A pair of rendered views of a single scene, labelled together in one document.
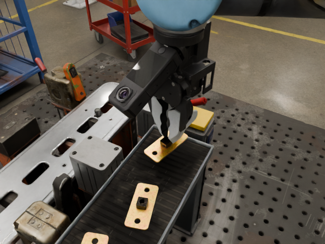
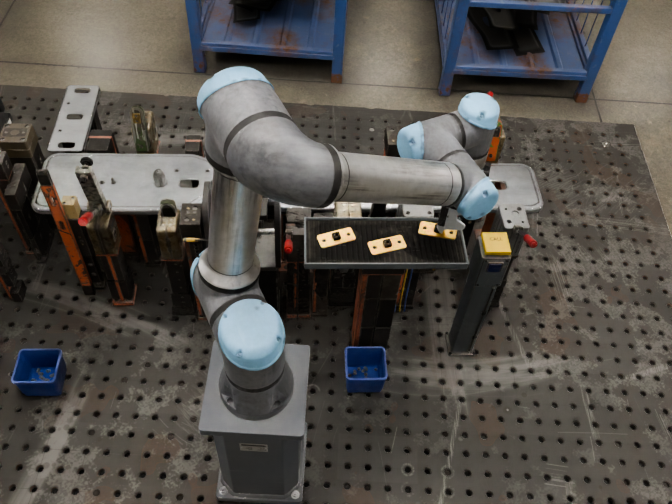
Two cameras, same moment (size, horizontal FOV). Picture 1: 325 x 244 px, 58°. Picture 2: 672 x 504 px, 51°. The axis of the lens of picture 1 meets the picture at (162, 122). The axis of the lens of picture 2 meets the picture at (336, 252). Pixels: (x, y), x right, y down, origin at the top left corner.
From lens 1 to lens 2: 1.16 m
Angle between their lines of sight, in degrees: 39
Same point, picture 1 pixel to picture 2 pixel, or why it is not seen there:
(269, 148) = (637, 396)
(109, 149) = (425, 209)
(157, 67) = not seen: hidden behind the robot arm
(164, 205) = (395, 256)
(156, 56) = not seen: hidden behind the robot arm
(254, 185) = (560, 395)
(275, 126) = not seen: outside the picture
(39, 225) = (344, 210)
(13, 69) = (554, 53)
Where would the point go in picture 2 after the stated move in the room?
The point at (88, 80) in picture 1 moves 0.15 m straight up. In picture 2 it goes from (567, 146) to (581, 114)
